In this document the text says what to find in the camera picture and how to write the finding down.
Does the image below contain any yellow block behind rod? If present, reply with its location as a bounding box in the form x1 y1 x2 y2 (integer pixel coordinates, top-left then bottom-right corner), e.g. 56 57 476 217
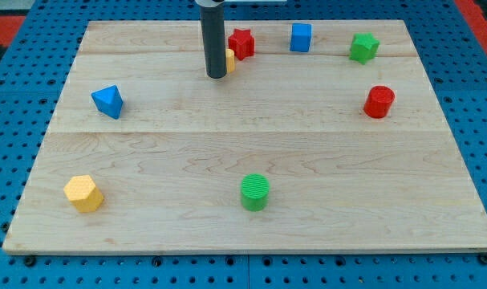
225 48 236 73

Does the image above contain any red cylinder block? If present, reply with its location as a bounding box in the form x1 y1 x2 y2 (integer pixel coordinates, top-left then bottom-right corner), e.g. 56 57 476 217
363 85 396 119

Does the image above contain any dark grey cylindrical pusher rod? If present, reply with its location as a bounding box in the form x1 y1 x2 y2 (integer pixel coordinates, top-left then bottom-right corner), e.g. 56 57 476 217
199 0 227 79

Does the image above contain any green cylinder block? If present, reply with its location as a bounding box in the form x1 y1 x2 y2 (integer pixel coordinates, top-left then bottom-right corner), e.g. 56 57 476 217
240 173 270 211

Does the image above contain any light wooden board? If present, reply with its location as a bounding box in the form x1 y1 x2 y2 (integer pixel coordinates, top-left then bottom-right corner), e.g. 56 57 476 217
3 20 487 255

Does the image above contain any red star block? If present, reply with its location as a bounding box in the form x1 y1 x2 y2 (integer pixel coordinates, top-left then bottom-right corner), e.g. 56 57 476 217
228 28 255 60

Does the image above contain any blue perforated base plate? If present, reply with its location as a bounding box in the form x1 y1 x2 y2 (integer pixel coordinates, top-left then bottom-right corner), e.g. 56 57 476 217
0 1 487 288

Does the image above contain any blue cube block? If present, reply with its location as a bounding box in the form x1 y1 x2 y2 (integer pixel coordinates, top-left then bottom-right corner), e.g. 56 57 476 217
290 22 312 52

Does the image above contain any green star block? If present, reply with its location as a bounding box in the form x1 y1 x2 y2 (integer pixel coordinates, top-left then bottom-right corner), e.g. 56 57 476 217
349 33 380 65

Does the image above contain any yellow hexagon block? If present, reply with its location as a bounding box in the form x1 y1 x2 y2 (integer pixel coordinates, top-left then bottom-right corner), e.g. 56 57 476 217
63 175 103 213

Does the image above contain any blue triangular prism block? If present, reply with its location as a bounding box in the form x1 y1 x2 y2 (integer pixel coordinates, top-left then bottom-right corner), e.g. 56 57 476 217
91 85 124 120

